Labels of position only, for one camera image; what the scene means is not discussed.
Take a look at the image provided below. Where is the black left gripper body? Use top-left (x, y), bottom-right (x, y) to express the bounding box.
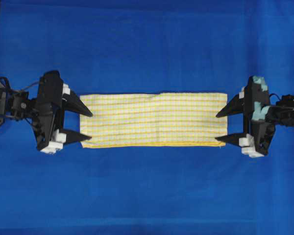
top-left (32, 70), bottom-right (64, 154)

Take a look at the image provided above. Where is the black taped right wrist camera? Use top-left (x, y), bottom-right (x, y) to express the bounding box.
top-left (251, 76), bottom-right (271, 121)

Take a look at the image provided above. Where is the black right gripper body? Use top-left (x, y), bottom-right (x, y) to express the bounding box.
top-left (239, 76), bottom-right (275, 158)

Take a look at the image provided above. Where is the yellow checked towel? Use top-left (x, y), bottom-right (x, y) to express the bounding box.
top-left (80, 93), bottom-right (227, 148)

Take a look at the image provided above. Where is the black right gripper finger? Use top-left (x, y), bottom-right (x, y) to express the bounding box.
top-left (215, 133), bottom-right (246, 147)
top-left (216, 94), bottom-right (244, 118)

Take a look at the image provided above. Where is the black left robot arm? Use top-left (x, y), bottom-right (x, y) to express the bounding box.
top-left (0, 70), bottom-right (93, 154)

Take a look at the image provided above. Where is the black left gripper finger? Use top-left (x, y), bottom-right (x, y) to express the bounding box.
top-left (62, 129), bottom-right (92, 145)
top-left (62, 90), bottom-right (93, 117)

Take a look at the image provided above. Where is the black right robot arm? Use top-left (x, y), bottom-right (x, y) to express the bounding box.
top-left (216, 76), bottom-right (294, 158)

